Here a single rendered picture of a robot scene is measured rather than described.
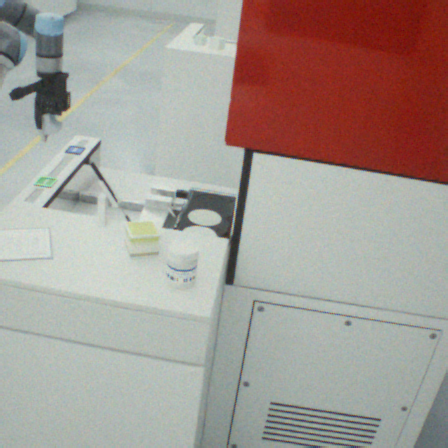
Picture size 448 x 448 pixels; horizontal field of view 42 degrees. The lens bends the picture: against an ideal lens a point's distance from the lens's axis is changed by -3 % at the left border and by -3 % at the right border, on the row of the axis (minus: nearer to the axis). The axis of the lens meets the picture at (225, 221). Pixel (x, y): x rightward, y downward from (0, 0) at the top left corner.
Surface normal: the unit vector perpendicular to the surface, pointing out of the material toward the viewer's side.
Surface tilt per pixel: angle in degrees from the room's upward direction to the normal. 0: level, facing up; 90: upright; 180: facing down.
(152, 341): 90
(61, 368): 90
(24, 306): 90
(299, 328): 90
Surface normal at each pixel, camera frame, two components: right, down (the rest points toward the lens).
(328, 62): -0.12, 0.47
